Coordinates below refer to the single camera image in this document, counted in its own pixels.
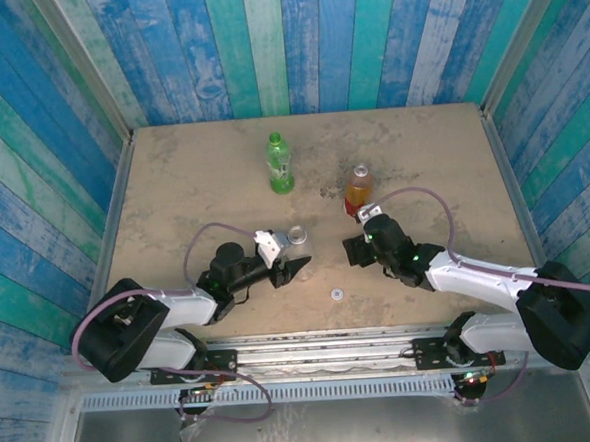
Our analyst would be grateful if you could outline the small circuit board with LEDs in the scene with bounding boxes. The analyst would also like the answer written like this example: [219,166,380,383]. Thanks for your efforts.
[182,382,222,398]
[453,367,492,388]

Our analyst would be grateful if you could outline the aluminium mounting rail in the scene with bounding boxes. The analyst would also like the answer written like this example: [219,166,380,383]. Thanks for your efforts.
[59,314,590,396]

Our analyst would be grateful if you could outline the clear plastic bottle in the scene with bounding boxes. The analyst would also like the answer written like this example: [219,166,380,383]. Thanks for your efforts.
[284,223,314,263]

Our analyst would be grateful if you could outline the aluminium corner post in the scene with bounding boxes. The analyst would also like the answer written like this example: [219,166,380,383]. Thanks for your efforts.
[30,0,137,150]
[472,0,584,121]

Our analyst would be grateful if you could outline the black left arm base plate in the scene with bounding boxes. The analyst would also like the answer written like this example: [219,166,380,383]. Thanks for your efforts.
[148,348,240,387]

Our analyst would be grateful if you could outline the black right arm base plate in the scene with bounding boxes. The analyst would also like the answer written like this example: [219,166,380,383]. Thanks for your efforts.
[410,331,506,373]

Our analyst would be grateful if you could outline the white slotted cable duct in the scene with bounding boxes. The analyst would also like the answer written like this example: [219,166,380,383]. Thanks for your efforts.
[78,371,458,416]

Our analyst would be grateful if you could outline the orange tea bottle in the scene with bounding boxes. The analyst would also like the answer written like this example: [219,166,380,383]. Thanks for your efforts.
[341,162,378,219]

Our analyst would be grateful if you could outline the green plastic bottle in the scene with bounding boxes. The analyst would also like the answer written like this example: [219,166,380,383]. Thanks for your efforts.
[264,130,297,198]

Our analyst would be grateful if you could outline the aluminium table side rail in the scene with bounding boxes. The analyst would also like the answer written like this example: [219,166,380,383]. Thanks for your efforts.
[477,100,553,280]
[62,133,150,355]

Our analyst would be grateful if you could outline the steel sheet panel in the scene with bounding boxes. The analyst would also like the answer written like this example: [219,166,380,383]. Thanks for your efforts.
[60,380,590,442]

